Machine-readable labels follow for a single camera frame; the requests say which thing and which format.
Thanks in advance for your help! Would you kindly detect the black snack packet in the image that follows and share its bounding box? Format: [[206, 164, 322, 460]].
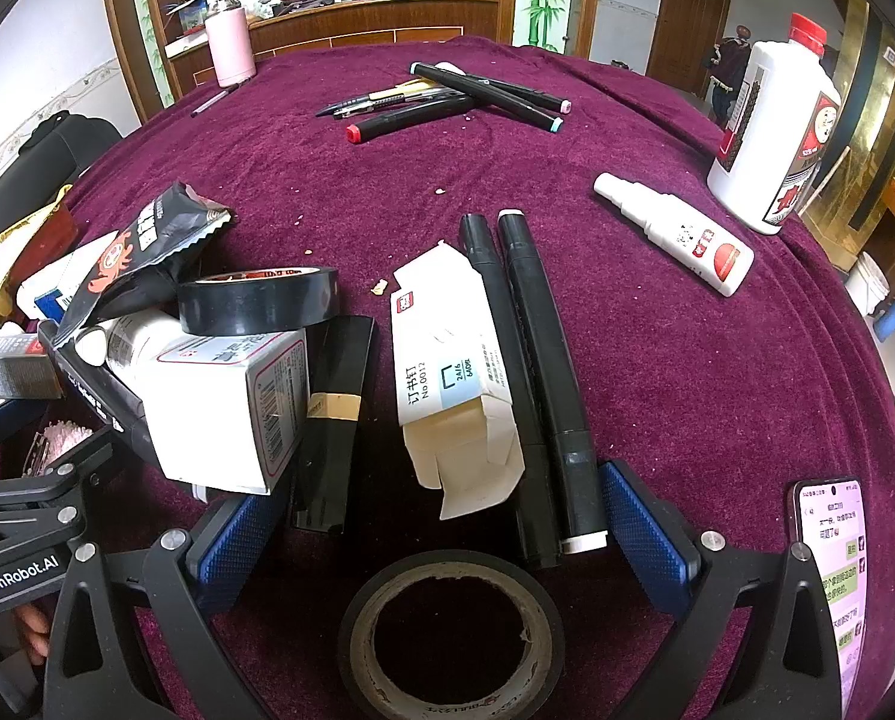
[[53, 181, 235, 350]]

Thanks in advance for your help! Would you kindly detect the large white bottle red cap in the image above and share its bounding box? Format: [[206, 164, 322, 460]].
[[706, 13, 843, 236]]

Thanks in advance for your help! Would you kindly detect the dark grey pen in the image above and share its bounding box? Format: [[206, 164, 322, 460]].
[[190, 82, 250, 119]]

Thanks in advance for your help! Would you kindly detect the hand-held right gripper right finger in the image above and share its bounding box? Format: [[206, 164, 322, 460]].
[[597, 460, 846, 720]]

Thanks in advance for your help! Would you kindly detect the black leather sofa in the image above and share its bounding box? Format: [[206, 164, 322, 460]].
[[0, 111, 125, 271]]

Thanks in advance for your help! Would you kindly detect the small white carton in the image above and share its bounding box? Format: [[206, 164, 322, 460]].
[[16, 232, 119, 323]]

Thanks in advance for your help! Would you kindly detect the black tape roll beige core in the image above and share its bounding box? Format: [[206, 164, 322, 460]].
[[337, 550, 567, 720]]

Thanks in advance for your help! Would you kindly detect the dark printed box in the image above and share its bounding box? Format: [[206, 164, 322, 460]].
[[161, 0, 239, 35]]

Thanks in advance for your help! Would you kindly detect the black box gold band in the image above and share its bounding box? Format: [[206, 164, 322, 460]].
[[286, 315, 377, 536]]

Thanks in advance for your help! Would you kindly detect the white and blue staple box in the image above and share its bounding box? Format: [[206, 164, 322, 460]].
[[389, 240, 527, 522]]

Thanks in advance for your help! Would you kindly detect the black marker white script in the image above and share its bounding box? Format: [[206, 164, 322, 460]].
[[38, 319, 156, 436]]

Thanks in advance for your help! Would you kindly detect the yellow black pen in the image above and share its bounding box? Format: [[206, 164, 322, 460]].
[[365, 82, 456, 102]]

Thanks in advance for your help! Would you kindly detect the white pill bottle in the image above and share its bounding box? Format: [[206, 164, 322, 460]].
[[74, 311, 186, 391]]

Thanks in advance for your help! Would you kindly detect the person's left hand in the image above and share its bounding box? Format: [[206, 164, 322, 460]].
[[11, 606, 53, 665]]

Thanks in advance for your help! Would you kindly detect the white bucket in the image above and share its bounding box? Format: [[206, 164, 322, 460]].
[[843, 251, 893, 316]]

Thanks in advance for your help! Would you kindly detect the small white spray bottle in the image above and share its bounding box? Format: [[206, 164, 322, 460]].
[[593, 172, 756, 297]]

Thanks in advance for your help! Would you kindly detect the smartphone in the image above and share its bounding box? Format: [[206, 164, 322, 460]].
[[792, 476, 869, 720]]

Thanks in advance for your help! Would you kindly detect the gold rimmed gift box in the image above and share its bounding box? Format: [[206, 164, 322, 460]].
[[0, 184, 81, 338]]

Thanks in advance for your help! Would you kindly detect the pink thermos bottle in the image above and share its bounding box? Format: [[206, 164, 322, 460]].
[[203, 0, 257, 89]]

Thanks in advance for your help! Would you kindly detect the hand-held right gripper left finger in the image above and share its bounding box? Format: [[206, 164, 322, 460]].
[[43, 476, 299, 720]]

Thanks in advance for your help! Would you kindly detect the black marker red cap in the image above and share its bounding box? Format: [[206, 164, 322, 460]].
[[344, 94, 479, 145]]

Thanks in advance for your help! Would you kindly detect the brown wooden door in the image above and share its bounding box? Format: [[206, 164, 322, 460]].
[[646, 0, 735, 98]]

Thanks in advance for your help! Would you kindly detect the black tape roll red core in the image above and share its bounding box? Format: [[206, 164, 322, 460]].
[[176, 265, 341, 336]]

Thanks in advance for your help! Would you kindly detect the gold trimmed doorway frame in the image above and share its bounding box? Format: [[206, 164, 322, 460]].
[[807, 0, 895, 271]]

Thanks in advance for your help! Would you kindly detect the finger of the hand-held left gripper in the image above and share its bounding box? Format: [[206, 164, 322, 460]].
[[20, 431, 116, 500], [0, 399, 51, 466]]

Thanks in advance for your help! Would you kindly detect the black marker pink end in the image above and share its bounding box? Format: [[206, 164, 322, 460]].
[[455, 73, 575, 113]]

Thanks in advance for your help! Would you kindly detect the pink fuzzy pouch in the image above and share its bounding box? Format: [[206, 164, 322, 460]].
[[38, 420, 96, 466]]

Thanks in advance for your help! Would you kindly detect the purple velvet tablecloth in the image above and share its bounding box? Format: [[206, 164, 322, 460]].
[[65, 34, 895, 720]]

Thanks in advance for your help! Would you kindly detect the white box with barcode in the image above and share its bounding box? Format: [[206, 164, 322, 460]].
[[143, 330, 311, 496]]

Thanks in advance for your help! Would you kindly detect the wooden cabinet with mirror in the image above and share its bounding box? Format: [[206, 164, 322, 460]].
[[98, 0, 606, 125]]

